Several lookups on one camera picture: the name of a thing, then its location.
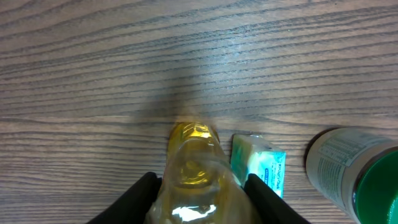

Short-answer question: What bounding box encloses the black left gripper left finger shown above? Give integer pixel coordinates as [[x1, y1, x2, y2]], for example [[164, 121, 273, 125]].
[[87, 172, 162, 224]]

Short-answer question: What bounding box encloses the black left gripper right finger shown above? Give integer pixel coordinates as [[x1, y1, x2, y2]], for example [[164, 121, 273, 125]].
[[244, 174, 310, 224]]

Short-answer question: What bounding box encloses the small teal white box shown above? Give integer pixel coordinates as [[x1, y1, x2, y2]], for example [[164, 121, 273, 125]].
[[231, 134, 286, 197]]

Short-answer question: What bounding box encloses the yellow oil bottle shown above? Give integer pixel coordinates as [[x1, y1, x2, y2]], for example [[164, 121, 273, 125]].
[[145, 122, 261, 224]]

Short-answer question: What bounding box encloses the green lid white jar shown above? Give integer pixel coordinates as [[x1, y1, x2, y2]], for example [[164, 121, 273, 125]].
[[305, 128, 397, 224]]

